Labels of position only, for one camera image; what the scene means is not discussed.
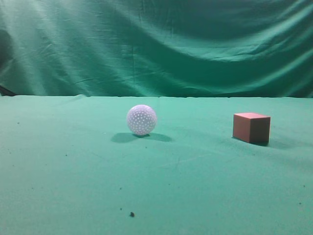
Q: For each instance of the red cube block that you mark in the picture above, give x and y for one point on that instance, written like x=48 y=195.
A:
x=251 y=127

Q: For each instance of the white dimpled ball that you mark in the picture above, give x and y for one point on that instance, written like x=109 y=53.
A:
x=141 y=119

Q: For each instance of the green backdrop cloth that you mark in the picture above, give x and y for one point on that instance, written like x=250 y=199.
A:
x=179 y=48

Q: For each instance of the green table cloth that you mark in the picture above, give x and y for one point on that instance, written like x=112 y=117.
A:
x=69 y=165

